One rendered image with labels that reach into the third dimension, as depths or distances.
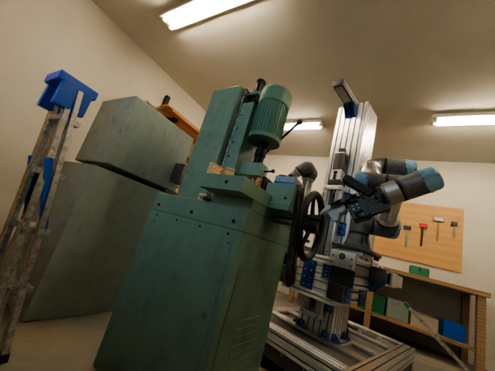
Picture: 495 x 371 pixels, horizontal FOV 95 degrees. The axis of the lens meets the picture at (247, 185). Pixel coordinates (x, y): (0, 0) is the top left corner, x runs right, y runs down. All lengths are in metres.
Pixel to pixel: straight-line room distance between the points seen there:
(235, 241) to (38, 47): 2.79
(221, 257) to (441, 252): 3.80
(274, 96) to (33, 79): 2.43
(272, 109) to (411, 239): 3.50
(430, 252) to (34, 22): 5.40
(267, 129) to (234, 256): 0.65
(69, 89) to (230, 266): 1.01
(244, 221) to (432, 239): 3.75
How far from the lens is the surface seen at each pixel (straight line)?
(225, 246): 0.87
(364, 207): 0.82
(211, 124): 1.38
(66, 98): 1.29
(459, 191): 4.64
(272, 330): 1.64
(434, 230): 4.40
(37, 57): 3.17
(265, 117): 1.21
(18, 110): 3.03
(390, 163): 1.30
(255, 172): 1.13
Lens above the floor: 0.68
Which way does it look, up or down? 14 degrees up
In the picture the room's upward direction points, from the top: 16 degrees clockwise
